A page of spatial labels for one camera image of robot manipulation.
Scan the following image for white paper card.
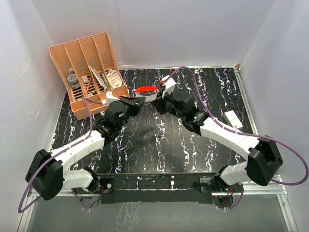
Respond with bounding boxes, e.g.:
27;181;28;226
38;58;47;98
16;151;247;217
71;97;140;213
88;65;109;90

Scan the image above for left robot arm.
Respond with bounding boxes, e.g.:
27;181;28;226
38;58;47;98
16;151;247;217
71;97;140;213
25;97;146;200

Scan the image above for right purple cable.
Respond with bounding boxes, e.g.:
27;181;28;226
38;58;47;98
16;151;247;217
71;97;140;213
166;66;309;210

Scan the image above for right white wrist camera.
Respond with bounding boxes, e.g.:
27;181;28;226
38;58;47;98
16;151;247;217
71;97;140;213
161;75;176;98

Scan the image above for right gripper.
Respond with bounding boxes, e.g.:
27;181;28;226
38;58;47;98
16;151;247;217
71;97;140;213
152;88;185;120

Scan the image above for small white box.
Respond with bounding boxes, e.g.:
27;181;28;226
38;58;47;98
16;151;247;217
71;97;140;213
223;110;243;129

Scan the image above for pink desk organizer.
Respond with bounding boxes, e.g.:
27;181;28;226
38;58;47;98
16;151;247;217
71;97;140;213
49;32;129;120

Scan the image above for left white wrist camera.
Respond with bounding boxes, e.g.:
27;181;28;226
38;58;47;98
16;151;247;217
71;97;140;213
101;91;119;106

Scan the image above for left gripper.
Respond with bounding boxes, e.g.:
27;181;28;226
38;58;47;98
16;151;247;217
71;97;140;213
116;96;145;131

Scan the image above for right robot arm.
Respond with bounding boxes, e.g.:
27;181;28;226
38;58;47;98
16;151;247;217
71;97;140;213
152;95;283;192

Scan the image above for white labelled packet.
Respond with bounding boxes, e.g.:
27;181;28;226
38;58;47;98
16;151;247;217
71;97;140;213
107;69;123;88

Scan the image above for grey round jar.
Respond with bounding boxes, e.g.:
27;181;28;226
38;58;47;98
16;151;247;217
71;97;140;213
67;74;80;89

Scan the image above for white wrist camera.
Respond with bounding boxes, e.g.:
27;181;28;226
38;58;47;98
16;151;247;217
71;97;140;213
101;91;119;106
161;75;176;98

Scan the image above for aluminium frame rail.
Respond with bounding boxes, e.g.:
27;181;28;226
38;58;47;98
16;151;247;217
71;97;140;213
18;175;298;232

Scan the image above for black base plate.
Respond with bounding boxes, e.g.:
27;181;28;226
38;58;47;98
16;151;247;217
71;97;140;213
72;174;244;204

